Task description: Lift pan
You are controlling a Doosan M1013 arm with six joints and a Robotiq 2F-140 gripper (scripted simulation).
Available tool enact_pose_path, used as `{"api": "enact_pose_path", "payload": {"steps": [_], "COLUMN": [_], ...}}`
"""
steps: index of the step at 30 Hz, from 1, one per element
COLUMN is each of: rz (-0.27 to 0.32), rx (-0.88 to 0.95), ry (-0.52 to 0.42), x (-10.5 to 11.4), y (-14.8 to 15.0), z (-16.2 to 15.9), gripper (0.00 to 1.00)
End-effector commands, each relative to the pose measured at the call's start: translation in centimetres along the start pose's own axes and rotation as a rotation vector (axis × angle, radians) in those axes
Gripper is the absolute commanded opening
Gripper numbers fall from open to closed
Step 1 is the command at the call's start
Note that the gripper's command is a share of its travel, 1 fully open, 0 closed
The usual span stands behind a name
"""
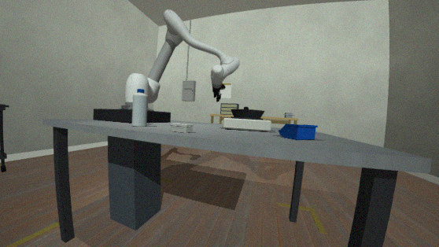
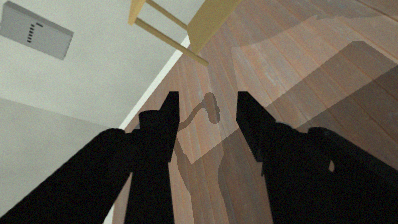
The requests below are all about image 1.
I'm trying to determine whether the blue plastic stacking bin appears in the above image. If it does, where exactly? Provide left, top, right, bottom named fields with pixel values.
left=279, top=123, right=318, bottom=140

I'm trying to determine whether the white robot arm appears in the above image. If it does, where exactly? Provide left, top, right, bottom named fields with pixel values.
left=118, top=9, right=240, bottom=109

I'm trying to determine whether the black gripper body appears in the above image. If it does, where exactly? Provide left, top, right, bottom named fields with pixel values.
left=212, top=87, right=221, bottom=94

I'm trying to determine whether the white bottle with blue cap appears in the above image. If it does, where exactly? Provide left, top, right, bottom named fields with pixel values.
left=131, top=89, right=148, bottom=127

